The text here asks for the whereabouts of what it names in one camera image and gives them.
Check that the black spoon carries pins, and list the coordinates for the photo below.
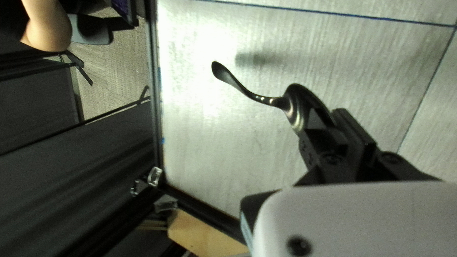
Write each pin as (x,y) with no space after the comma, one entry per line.
(250,93)

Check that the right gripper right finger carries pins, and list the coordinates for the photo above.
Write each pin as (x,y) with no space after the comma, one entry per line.
(367,160)

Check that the black frame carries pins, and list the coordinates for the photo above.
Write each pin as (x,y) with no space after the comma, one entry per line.
(155,89)

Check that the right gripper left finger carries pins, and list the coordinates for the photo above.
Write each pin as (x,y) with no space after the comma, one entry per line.
(321,153)

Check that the person's forearm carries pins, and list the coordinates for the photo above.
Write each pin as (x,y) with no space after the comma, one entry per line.
(46,28)

